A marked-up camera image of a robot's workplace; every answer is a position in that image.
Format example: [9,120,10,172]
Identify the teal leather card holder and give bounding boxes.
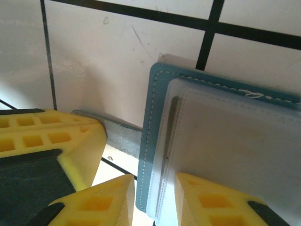
[70,53,301,226]

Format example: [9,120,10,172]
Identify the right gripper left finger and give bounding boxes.
[23,173,136,226]

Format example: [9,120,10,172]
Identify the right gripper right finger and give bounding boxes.
[174,172,290,226]

